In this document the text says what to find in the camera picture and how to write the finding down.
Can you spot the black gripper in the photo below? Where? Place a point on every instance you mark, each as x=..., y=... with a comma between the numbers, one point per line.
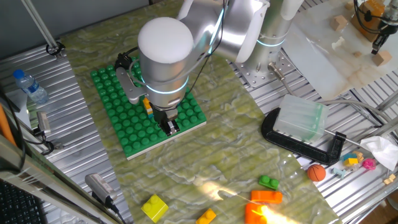
x=166, y=114

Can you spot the black background gripper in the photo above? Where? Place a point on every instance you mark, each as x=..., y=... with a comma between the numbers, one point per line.
x=388, y=30

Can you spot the yellow-orange two-stud block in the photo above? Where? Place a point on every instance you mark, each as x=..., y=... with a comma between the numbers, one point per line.
x=206, y=216

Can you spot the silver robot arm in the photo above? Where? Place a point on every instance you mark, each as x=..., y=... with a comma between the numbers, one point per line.
x=164, y=62

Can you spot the silver background robot arm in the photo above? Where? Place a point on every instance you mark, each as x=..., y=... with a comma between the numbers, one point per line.
x=392, y=11

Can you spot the small wooden piece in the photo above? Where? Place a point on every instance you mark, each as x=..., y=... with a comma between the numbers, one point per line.
x=349, y=4
x=389, y=179
x=357, y=54

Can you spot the white small lump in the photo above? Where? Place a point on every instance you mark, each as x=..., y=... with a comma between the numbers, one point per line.
x=338, y=43

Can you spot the green studded baseplate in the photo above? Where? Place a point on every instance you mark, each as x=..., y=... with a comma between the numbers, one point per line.
x=124, y=130

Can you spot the white marble board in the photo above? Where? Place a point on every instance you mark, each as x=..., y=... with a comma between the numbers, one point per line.
x=326, y=68

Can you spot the green marble pattern mat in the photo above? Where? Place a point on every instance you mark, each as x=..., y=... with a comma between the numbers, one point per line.
x=233, y=149

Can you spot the lime yellow square block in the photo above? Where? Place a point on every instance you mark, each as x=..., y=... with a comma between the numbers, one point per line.
x=155, y=208

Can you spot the white crumpled tissue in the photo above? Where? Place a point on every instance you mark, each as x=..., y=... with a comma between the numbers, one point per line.
x=382, y=151

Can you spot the translucent plastic box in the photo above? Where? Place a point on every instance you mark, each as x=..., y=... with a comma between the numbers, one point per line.
x=300, y=119

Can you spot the tan small toy block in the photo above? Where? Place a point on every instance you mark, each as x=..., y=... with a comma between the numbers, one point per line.
x=359, y=155

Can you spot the green two-stud block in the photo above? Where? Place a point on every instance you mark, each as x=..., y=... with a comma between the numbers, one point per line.
x=269, y=183

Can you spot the teal small toy block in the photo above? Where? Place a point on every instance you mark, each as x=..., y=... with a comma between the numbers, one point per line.
x=348, y=155

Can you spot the orange long flat block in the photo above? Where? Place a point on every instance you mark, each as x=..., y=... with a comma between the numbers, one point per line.
x=264, y=196

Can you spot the pink small toy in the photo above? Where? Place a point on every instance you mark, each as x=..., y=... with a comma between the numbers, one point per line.
x=369, y=164

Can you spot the orange chunky block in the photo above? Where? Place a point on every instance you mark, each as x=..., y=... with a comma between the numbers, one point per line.
x=252, y=214

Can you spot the yellow small toy block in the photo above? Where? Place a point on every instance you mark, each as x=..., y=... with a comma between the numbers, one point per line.
x=350, y=162

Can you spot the black C-clamp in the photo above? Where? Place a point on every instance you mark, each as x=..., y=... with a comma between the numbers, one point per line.
x=298, y=147

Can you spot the light blue small toy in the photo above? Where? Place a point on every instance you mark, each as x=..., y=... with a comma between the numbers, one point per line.
x=338, y=172

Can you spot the clear water bottle blue cap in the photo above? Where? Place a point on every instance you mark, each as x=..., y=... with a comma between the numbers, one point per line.
x=31, y=88

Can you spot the mini orange basketball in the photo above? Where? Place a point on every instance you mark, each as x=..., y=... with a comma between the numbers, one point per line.
x=316, y=173

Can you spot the orange tube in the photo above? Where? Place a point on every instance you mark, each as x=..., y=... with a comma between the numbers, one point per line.
x=5, y=124

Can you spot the metal stand pole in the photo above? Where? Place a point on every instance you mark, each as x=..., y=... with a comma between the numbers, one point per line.
x=38, y=26

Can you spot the black keyboard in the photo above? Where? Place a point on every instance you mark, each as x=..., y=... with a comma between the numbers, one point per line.
x=18, y=205

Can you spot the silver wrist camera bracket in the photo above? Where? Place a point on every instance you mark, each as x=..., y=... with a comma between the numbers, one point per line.
x=130, y=90

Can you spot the grey ribbed camera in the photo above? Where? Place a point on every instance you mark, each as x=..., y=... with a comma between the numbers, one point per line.
x=99, y=186

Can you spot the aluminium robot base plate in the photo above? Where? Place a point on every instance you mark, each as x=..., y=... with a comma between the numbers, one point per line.
x=248, y=76

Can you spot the grey metal frame bar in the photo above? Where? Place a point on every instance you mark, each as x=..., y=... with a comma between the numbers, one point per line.
x=46, y=186

